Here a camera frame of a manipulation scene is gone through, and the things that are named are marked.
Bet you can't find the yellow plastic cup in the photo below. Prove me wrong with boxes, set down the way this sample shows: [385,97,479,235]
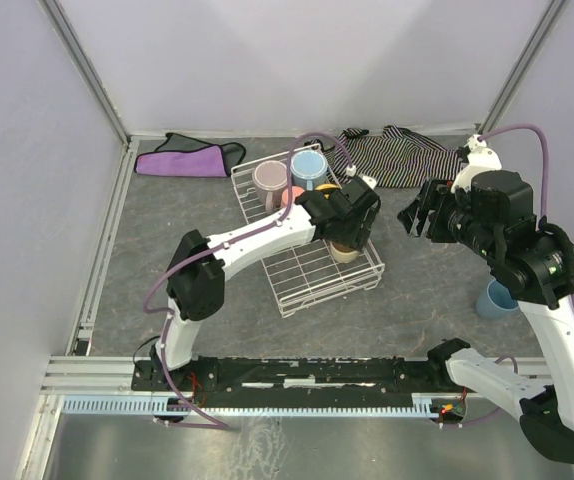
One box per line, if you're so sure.
[315,183,340,192]

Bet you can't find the metal steel cup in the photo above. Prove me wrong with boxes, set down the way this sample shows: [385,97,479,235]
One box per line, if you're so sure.
[329,242,360,264]

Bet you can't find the pink plastic cup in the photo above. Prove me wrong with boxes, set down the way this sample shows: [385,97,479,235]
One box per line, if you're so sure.
[281,186,304,208]

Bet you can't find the light blue textured mug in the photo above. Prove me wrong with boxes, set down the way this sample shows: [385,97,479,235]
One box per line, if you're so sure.
[290,150,328,190]

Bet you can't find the lilac textured mug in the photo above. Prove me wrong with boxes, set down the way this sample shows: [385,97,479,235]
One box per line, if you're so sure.
[252,160,287,214]

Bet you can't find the blue plastic cup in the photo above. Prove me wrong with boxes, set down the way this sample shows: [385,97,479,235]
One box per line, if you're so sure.
[475,280,518,320]

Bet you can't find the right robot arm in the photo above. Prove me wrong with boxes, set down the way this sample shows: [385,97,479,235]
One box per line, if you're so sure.
[397,170,574,465]

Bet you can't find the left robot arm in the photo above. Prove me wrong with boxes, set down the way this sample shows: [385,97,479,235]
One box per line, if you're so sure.
[143,175,381,370]

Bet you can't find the striped cloth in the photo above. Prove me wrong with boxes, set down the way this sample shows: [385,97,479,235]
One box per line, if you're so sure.
[328,125,462,189]

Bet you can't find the purple microfiber cloth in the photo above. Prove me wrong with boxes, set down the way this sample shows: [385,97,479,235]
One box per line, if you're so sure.
[134,132,246,178]

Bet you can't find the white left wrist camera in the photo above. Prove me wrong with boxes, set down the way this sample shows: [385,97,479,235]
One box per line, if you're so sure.
[345,166,377,189]

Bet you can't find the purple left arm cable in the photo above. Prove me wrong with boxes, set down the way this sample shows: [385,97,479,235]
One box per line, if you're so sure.
[141,131,354,430]

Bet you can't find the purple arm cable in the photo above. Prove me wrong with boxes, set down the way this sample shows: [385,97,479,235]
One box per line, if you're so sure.
[141,131,354,430]
[436,123,574,431]

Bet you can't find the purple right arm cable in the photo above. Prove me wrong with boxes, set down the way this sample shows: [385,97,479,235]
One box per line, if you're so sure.
[436,123,574,431]

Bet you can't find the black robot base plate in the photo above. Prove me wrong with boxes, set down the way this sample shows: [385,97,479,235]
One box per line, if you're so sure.
[131,355,488,409]

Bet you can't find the light blue cable duct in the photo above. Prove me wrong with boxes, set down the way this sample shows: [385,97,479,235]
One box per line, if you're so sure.
[61,392,463,419]

